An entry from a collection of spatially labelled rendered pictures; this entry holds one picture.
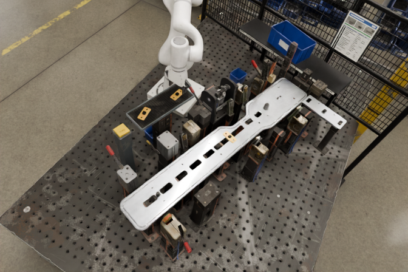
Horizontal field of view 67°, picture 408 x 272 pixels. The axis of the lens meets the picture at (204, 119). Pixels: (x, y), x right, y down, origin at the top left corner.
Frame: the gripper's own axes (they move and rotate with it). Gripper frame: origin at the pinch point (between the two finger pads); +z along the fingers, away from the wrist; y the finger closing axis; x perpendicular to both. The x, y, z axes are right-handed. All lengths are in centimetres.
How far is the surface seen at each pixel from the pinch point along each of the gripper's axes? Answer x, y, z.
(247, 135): 13.8, 42.4, 22.3
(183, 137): -16.3, 18.0, 13.2
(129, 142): -36.3, -2.7, 15.5
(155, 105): -13.5, -4.0, 6.3
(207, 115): 5.2, 18.8, 14.6
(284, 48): 91, 25, 14
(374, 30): 103, 70, -18
